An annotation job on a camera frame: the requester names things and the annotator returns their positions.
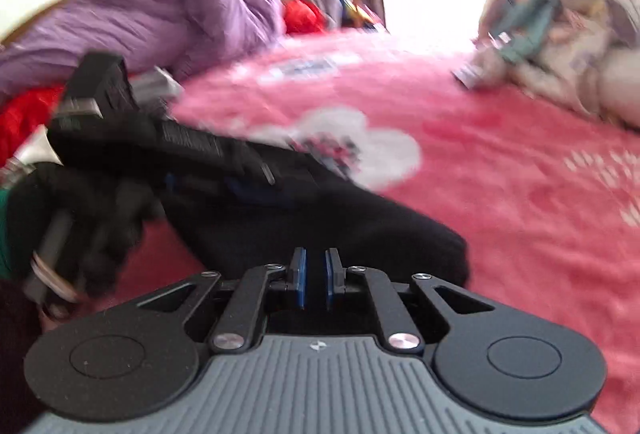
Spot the black garment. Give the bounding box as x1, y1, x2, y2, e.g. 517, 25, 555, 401
160, 146, 470, 336

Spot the red pillow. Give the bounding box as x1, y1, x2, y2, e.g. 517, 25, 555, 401
1, 0, 326, 166

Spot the folded grey sweater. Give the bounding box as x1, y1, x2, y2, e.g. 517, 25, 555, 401
130, 67, 183, 116

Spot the pink floral bed blanket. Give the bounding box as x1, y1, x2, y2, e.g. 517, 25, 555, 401
171, 32, 639, 433

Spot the wooden headboard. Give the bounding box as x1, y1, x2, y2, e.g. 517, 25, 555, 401
1, 0, 77, 50

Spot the purple duvet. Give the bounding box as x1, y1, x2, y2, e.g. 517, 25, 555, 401
1, 0, 284, 102

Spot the white floral pyjama garment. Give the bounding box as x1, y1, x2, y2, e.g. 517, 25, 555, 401
454, 0, 639, 116

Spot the cream pillow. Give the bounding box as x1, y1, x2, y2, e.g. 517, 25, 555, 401
598, 47, 640, 131

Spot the teal cartoon print garment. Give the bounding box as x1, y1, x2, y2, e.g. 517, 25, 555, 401
488, 0, 560, 64

